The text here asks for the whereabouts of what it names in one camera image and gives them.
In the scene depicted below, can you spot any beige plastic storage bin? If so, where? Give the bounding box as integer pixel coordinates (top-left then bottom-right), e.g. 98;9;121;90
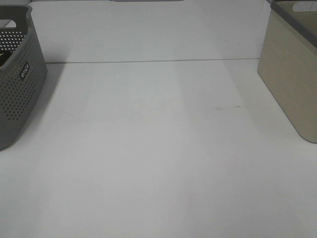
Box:
258;0;317;143

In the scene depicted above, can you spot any grey perforated plastic basket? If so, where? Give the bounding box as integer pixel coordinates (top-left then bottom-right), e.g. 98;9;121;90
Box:
0;5;47;149

